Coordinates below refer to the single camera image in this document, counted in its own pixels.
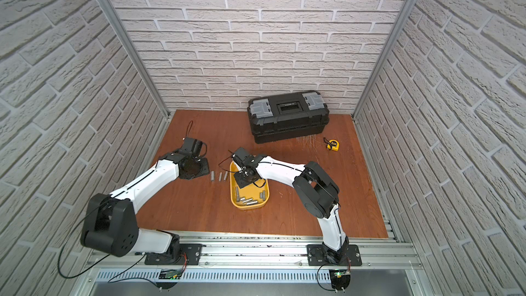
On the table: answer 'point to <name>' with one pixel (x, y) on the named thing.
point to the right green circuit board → (340, 279)
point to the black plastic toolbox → (299, 114)
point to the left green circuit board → (171, 274)
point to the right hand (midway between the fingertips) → (244, 180)
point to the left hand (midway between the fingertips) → (207, 165)
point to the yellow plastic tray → (255, 196)
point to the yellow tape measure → (331, 144)
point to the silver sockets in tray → (262, 196)
